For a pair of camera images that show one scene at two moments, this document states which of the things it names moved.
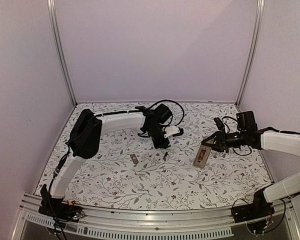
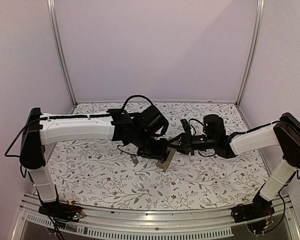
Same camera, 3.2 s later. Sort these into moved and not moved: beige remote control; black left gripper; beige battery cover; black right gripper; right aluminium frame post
Moved: black left gripper; beige remote control; black right gripper
Not moved: beige battery cover; right aluminium frame post
